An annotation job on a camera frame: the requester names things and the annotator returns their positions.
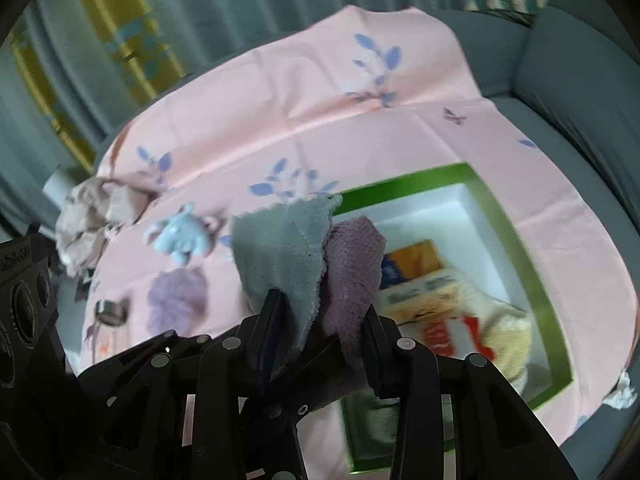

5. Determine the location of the grey and mauve towel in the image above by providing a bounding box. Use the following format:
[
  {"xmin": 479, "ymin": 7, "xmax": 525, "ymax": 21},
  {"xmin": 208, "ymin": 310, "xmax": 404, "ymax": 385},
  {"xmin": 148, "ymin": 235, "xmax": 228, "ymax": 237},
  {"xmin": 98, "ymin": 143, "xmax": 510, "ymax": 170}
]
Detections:
[{"xmin": 231, "ymin": 195, "xmax": 386, "ymax": 396}]

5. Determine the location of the blue plush elephant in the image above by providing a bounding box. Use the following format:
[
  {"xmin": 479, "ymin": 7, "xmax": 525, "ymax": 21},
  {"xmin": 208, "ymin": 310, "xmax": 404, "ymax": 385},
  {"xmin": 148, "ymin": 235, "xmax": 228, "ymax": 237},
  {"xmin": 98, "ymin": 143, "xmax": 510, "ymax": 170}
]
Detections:
[{"xmin": 143, "ymin": 203, "xmax": 221, "ymax": 266}]

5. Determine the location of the yellow fluffy towel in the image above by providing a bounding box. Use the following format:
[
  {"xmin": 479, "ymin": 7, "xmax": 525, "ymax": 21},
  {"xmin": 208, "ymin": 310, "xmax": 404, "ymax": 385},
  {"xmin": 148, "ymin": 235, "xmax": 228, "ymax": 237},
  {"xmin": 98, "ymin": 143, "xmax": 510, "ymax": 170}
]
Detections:
[{"xmin": 457, "ymin": 274, "xmax": 533, "ymax": 394}]

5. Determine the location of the green fluffy towel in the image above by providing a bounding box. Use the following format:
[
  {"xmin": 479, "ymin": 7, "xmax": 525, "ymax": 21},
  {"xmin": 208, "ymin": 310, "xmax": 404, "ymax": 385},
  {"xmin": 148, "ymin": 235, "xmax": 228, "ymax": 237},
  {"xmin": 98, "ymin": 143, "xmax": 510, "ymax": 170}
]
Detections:
[{"xmin": 345, "ymin": 389, "xmax": 399, "ymax": 460}]

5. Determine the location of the black metal tin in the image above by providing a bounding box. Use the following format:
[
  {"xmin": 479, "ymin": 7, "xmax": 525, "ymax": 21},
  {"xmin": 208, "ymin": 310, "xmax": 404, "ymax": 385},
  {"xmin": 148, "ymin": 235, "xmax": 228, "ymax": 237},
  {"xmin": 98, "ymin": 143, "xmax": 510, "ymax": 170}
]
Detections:
[{"xmin": 94, "ymin": 298, "xmax": 130, "ymax": 327}]

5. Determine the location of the blue orange snack pack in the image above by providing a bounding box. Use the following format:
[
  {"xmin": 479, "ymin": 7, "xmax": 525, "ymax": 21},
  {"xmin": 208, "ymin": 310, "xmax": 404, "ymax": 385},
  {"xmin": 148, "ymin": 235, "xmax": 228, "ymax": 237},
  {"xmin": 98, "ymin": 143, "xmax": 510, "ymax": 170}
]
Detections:
[{"xmin": 374, "ymin": 240, "xmax": 494, "ymax": 360}]

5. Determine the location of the crumpled beige paper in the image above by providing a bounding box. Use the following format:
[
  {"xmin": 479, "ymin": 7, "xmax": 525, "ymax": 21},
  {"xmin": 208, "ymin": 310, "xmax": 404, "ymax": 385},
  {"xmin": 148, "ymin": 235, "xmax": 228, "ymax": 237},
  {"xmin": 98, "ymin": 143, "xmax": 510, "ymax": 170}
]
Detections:
[{"xmin": 55, "ymin": 177, "xmax": 155, "ymax": 278}]

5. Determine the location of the green cardboard box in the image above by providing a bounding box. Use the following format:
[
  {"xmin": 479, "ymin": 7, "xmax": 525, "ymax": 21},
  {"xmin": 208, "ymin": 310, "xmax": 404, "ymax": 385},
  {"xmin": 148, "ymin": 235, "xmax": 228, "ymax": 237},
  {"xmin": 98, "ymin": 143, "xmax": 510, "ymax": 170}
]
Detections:
[{"xmin": 335, "ymin": 164, "xmax": 574, "ymax": 479}]

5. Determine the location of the pink floral cloth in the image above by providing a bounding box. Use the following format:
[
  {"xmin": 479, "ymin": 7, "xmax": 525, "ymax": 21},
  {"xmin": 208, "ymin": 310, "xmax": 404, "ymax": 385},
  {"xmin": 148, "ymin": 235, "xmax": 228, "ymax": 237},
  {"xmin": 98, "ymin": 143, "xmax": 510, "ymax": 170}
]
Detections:
[{"xmin": 74, "ymin": 4, "xmax": 640, "ymax": 480}]

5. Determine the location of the teal sofa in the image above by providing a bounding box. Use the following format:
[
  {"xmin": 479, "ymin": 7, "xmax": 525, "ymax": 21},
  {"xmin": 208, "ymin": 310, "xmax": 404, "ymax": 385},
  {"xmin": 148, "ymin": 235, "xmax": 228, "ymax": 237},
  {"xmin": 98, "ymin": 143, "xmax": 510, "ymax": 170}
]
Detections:
[{"xmin": 427, "ymin": 3, "xmax": 639, "ymax": 470}]

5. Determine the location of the teal curtain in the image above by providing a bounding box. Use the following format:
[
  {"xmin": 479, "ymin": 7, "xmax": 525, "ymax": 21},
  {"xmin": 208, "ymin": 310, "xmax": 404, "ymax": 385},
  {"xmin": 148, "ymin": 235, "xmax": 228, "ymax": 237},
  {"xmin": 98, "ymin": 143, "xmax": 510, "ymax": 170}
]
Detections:
[{"xmin": 1, "ymin": 0, "xmax": 468, "ymax": 235}]

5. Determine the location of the striped cushion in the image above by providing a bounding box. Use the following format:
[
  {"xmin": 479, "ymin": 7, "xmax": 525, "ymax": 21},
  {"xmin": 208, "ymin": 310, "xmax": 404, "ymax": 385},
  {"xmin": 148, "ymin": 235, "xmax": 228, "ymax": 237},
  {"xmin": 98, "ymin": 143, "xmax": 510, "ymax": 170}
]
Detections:
[{"xmin": 464, "ymin": 0, "xmax": 549, "ymax": 27}]

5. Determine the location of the black camera box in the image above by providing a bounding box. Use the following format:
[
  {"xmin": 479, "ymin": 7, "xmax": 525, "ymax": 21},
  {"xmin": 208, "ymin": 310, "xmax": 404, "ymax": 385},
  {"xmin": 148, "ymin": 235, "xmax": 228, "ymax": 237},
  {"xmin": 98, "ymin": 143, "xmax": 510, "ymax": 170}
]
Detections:
[{"xmin": 1, "ymin": 233, "xmax": 66, "ymax": 398}]

